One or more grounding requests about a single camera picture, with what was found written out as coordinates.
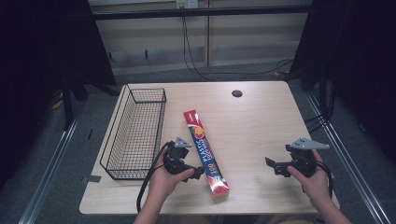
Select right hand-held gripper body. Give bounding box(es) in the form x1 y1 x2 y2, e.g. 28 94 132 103
284 137 331 179

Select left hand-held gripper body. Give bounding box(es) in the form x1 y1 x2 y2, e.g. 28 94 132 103
163 136 192 175

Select long plastic wrap box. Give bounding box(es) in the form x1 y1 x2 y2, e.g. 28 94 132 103
182 109 231 203

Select person's left hand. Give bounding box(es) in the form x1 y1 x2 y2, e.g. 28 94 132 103
146 148 196 204

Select person's right hand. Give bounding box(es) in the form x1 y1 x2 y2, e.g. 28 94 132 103
286 148 334 210

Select grey tape piece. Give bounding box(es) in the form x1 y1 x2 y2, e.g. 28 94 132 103
79 175 103 185

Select black curtain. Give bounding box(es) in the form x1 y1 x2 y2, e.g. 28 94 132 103
0 0 118 191
288 0 396 164

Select black stand leg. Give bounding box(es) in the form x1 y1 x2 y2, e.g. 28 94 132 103
59 77 91 132

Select black horizontal bar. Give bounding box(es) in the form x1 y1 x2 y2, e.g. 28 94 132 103
92 5 313 21

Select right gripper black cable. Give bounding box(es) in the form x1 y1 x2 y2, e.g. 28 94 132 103
312 159 334 200

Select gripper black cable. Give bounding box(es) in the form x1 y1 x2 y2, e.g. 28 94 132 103
312 159 334 200
135 141 174 215

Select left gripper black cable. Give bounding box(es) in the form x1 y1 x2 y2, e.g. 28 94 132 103
135 141 174 215

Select black wire basket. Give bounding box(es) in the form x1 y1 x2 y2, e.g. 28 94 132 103
99 83 168 181

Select metal floor rail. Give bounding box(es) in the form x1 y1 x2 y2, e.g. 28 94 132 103
304 91 392 224
18 114 82 224

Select black floor cables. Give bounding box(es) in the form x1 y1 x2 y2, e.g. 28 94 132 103
303 71 337 135

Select black hanging cable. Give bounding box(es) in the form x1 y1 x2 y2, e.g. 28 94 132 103
181 16 294 82

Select white wall socket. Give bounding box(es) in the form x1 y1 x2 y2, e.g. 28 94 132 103
175 0 200 9

